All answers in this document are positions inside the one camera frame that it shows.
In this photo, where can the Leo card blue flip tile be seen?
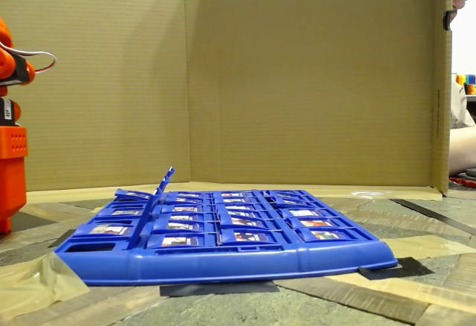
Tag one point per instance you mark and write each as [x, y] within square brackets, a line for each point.
[160, 186]

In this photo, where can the blue plastic game board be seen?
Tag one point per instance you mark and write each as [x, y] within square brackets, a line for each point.
[223, 266]

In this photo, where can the flat brown packing tape patch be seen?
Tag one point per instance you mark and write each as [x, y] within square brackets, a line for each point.
[427, 247]

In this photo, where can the blue cartridge with white label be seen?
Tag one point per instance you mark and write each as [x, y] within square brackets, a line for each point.
[303, 213]

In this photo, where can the dark flat object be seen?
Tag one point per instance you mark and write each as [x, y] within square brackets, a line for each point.
[471, 172]

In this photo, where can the orange SO-100 robot arm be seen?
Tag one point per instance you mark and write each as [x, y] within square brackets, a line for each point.
[13, 177]

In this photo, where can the person's head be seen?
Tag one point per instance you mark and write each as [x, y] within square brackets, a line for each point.
[459, 2]

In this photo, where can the crumpled brown packing tape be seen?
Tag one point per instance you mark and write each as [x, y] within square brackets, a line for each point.
[33, 285]

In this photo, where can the grey shirt torso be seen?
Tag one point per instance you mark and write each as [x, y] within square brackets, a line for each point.
[459, 110]

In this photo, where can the brown cardboard box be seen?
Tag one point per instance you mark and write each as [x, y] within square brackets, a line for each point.
[297, 80]

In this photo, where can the person's bare forearm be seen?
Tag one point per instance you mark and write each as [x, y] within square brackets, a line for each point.
[463, 151]

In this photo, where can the red tool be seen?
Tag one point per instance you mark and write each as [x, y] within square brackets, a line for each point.
[463, 181]

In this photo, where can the long black tape strip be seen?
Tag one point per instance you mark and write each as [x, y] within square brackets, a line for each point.
[435, 216]

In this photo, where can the blue cartridge with orange label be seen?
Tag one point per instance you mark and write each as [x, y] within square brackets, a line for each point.
[316, 223]

